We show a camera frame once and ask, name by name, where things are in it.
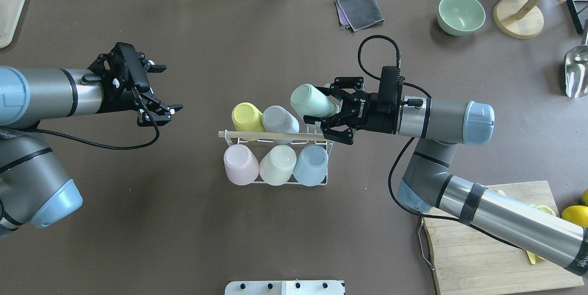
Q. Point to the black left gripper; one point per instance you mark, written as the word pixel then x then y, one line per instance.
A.
pixel 115 101

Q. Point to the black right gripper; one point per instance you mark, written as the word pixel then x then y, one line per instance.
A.
pixel 373 116

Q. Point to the green cup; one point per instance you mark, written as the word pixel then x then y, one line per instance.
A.
pixel 307 100

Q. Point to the pink cup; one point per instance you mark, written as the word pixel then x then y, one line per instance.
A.
pixel 242 167

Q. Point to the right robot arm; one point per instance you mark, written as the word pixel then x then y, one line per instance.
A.
pixel 461 145

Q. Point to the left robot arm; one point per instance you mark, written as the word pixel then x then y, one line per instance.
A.
pixel 35 187

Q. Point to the light blue cup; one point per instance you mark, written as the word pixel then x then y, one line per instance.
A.
pixel 311 166

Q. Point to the grey cup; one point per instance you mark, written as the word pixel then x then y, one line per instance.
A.
pixel 277 119

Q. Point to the cream white cup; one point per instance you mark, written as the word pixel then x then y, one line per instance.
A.
pixel 277 166

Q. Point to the yellow cup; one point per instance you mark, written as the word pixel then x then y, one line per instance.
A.
pixel 247 118

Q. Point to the purple cloth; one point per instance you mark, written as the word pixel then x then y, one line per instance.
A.
pixel 343 22

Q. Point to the grey cloth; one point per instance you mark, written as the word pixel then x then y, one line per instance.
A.
pixel 361 14

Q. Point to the green bowl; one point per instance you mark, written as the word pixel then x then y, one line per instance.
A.
pixel 460 17

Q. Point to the cream plastic tray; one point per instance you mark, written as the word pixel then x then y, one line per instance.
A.
pixel 10 11

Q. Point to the wooden cutting board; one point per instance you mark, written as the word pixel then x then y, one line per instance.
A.
pixel 467 262

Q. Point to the wooden stand with round base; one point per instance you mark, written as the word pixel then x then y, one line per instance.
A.
pixel 520 19

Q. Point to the lemon slice top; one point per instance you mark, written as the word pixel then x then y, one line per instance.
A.
pixel 545 209

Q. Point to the metal scoop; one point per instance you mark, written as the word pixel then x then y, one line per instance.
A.
pixel 576 67

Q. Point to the yellow plastic knife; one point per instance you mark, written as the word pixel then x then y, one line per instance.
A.
pixel 533 258

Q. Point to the yellow lemon upper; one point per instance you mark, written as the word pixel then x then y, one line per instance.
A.
pixel 578 214

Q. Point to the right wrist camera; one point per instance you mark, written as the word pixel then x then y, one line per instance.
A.
pixel 390 90

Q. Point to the white wire cup rack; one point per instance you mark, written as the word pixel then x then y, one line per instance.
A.
pixel 260 143

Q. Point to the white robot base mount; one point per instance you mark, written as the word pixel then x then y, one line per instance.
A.
pixel 286 287

